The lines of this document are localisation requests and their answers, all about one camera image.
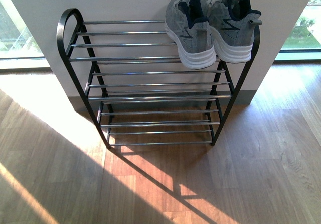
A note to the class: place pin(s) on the black metal shoe rack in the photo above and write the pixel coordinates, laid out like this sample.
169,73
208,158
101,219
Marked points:
134,87

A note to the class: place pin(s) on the grey knit sneaker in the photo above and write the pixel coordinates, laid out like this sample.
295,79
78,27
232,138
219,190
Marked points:
189,28
232,24

